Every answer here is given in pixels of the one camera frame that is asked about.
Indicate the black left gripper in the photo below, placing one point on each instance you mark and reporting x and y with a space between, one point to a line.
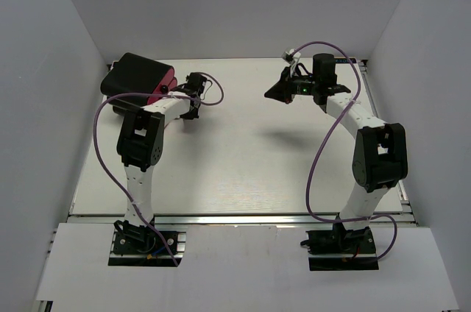
189 112

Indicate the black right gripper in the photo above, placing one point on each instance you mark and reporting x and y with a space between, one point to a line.
288 87

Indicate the black pink drawer organizer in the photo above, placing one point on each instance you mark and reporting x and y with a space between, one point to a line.
136 74

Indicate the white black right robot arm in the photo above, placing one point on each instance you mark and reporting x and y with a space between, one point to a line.
379 156

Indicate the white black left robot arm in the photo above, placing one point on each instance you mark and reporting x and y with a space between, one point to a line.
140 146

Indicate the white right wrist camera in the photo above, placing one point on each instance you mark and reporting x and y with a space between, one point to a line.
291 57

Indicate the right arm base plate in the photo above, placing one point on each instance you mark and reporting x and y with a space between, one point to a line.
334 252

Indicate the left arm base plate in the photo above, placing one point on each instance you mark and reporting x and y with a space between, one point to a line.
128 250

